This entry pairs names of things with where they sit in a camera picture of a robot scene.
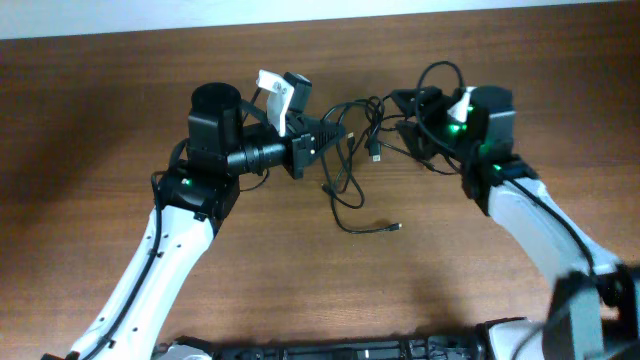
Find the thin black USB cable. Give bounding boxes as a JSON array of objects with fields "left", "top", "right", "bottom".
[{"left": 319, "top": 132, "right": 366, "bottom": 210}]

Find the left camera black cable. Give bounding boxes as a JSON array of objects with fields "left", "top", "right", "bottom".
[{"left": 79, "top": 87, "right": 271, "bottom": 360}]

